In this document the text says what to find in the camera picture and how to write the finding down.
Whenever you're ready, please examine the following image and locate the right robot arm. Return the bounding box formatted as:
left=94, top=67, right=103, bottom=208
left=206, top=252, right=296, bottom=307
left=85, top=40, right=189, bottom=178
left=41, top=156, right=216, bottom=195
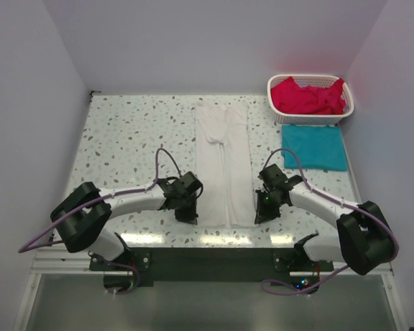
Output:
left=255, top=164, right=398, bottom=275

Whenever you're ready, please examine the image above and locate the folded teal t shirt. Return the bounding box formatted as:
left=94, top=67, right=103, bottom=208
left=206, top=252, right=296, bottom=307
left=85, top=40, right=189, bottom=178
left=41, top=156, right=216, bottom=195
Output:
left=281, top=125, right=348, bottom=172

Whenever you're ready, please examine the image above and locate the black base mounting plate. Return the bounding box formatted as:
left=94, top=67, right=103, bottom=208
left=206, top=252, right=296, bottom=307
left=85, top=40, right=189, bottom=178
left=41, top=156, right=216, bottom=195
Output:
left=90, top=248, right=333, bottom=291

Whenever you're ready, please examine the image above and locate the white t shirt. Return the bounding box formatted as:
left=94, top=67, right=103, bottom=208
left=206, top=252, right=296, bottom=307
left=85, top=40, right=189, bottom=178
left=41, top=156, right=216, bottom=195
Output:
left=195, top=104, right=256, bottom=228

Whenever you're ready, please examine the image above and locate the white plastic laundry basket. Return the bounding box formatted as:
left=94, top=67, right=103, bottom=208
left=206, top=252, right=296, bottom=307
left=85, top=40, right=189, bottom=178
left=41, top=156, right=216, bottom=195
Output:
left=266, top=74, right=354, bottom=126

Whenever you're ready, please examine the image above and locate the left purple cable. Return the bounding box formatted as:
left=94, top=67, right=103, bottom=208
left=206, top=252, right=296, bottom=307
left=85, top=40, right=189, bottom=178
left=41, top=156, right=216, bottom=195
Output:
left=17, top=148, right=187, bottom=296

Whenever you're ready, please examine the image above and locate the aluminium frame rail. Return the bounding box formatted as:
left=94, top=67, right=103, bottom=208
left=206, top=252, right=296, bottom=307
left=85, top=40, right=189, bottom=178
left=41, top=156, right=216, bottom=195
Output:
left=30, top=244, right=394, bottom=276

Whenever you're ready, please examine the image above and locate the red t shirt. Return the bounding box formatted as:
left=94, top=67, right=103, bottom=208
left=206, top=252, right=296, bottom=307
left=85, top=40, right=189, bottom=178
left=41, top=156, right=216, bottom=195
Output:
left=270, top=77, right=346, bottom=115

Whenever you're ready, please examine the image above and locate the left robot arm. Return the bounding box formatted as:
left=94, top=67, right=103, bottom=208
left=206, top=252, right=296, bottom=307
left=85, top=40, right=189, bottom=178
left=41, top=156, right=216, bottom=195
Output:
left=50, top=172, right=204, bottom=270

